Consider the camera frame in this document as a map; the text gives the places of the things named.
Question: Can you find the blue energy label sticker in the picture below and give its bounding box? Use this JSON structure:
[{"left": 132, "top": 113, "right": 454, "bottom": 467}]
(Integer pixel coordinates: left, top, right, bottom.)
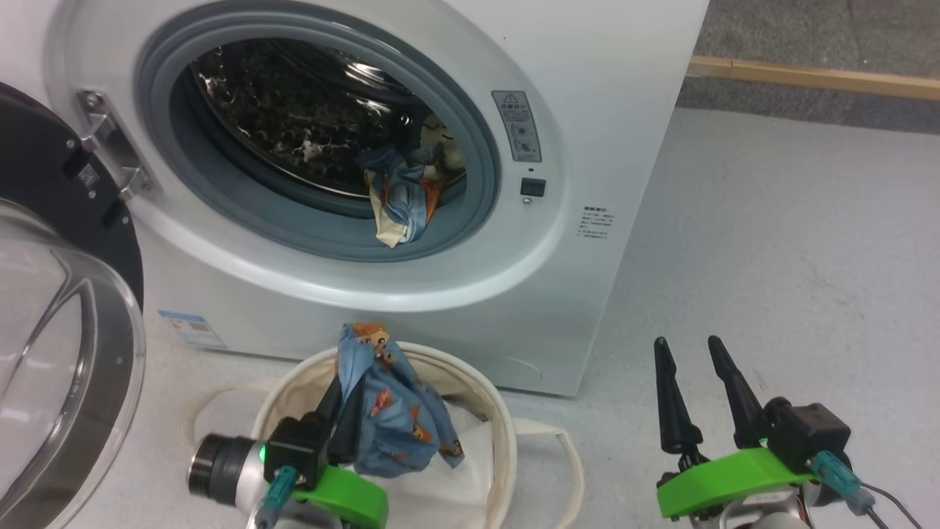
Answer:
[{"left": 157, "top": 309, "right": 228, "bottom": 351}]

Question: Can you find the white washing machine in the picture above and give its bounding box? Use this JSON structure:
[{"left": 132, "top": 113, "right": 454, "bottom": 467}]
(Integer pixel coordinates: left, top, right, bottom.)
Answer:
[{"left": 0, "top": 0, "right": 712, "bottom": 398}]

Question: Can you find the washing machine glass door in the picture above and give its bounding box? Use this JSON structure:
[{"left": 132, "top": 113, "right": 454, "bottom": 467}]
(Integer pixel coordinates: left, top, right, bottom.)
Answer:
[{"left": 0, "top": 81, "right": 147, "bottom": 529}]

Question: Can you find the blue orange crumpled garment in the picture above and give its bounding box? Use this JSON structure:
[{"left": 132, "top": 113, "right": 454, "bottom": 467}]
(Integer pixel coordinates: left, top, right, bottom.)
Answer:
[{"left": 357, "top": 145, "right": 444, "bottom": 249}]

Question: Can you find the stainless steel washing machine drum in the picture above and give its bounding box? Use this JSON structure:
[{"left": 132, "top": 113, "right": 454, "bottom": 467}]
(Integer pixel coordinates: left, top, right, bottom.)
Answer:
[{"left": 189, "top": 38, "right": 468, "bottom": 201}]

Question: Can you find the blue cartoon print garment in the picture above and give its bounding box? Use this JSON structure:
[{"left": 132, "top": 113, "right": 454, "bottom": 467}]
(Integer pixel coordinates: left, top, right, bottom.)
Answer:
[{"left": 336, "top": 323, "right": 466, "bottom": 478}]

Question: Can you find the metal door hinge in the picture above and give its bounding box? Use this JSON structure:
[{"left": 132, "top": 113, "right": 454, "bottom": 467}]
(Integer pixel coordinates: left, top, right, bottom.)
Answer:
[{"left": 76, "top": 89, "right": 153, "bottom": 204}]

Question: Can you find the small black text label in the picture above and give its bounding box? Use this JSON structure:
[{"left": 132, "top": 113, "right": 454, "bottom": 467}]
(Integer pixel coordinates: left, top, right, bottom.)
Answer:
[{"left": 579, "top": 206, "right": 615, "bottom": 241}]

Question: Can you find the cream fabric laundry basket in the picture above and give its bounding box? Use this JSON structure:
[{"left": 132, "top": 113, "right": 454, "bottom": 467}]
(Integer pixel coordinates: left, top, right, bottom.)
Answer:
[{"left": 181, "top": 341, "right": 587, "bottom": 529}]

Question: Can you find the teal plug cable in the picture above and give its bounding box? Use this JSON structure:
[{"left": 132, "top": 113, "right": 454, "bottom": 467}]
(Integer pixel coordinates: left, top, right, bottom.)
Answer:
[
  {"left": 253, "top": 466, "right": 300, "bottom": 529},
  {"left": 811, "top": 451, "right": 922, "bottom": 529}
]

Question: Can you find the grey warning sticker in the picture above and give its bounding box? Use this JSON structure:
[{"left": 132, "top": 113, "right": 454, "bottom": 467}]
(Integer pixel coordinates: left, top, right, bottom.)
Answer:
[{"left": 491, "top": 90, "right": 543, "bottom": 164}]

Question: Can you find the beige printed garment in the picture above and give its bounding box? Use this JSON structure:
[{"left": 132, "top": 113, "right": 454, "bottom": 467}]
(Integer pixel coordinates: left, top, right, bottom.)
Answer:
[{"left": 420, "top": 114, "right": 468, "bottom": 183}]

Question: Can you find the wooden floor strip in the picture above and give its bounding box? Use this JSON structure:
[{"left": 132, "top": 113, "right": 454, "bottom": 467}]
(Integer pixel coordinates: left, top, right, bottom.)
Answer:
[{"left": 686, "top": 55, "right": 940, "bottom": 103}]

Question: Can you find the teal plug left cable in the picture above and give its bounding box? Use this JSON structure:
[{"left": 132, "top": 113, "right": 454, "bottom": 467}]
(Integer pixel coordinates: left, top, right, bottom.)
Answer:
[{"left": 253, "top": 466, "right": 300, "bottom": 529}]

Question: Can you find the grey rubber door seal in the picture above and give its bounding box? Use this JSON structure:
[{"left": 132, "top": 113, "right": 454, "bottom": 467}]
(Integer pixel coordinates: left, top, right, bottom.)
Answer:
[{"left": 135, "top": 10, "right": 502, "bottom": 264}]

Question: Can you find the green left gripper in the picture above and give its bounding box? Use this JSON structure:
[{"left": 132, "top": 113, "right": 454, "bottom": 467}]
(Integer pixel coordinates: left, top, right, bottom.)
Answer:
[{"left": 292, "top": 375, "right": 390, "bottom": 529}]

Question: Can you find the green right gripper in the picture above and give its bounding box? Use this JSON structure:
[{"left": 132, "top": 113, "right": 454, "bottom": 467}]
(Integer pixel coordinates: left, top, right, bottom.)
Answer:
[{"left": 654, "top": 336, "right": 820, "bottom": 529}]

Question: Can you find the round white filter cover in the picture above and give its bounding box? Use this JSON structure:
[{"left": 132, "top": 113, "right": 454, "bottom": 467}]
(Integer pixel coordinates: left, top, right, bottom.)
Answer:
[{"left": 502, "top": 356, "right": 545, "bottom": 387}]

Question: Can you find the teal plug right cable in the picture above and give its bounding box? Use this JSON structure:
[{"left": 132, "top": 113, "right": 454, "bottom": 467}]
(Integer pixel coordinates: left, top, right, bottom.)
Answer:
[{"left": 811, "top": 451, "right": 922, "bottom": 529}]

